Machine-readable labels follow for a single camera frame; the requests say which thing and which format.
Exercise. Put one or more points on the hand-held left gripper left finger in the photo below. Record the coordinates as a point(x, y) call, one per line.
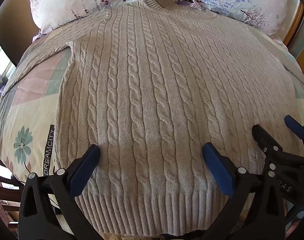
point(85, 171)

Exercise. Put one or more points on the brown wooden chair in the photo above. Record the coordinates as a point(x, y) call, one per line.
point(4, 195)

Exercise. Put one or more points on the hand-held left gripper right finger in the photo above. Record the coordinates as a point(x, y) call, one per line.
point(218, 171)

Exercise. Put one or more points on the wooden cabinet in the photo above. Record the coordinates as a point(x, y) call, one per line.
point(300, 37)

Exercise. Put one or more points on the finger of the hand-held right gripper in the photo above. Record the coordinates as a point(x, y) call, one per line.
point(263, 137)
point(295, 127)

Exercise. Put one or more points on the patchwork floral bed sheet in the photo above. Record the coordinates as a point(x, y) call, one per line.
point(29, 115)

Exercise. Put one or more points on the dark wooden headboard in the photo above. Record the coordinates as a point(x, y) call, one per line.
point(7, 30)

